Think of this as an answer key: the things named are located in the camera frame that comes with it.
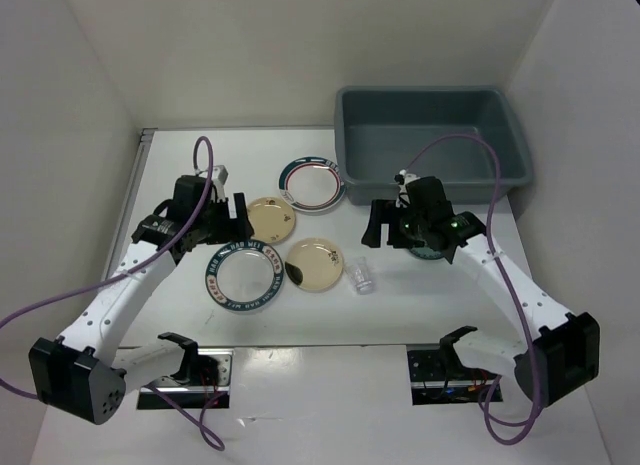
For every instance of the cream plate small motifs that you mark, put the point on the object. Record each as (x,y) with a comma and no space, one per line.
(273,220)

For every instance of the white plate dark green rim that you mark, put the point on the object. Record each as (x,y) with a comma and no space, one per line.
(244,277)

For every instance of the blue green patterned plate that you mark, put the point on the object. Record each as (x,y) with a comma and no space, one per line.
(426,253)

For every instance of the white plate red teal rim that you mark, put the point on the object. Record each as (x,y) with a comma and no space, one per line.
(311,184)

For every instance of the clear plastic cup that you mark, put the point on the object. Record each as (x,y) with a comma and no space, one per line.
(360,275)

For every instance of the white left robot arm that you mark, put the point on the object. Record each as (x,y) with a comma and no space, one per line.
(80,372)

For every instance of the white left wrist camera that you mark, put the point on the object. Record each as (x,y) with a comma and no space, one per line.
(218,176)

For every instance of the grey plastic bin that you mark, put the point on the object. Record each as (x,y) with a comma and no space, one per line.
(469,137)

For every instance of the cream plate black spot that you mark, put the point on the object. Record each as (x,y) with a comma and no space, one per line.
(314,264)

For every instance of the aluminium table edge rail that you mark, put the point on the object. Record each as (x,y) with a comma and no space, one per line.
(120,233)

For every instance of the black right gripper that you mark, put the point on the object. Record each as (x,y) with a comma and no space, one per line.
(385,211)

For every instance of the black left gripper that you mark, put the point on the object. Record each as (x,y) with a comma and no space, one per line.
(235,229)

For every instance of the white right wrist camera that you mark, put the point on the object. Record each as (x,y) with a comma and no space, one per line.
(403,179)

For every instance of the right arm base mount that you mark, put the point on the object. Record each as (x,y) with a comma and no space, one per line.
(431,385)

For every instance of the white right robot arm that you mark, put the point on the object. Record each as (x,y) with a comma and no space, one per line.
(556,352)

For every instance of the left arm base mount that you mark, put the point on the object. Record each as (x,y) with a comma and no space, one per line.
(212,375)

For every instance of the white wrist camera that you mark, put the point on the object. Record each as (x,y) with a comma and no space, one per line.
(403,179)
(218,176)

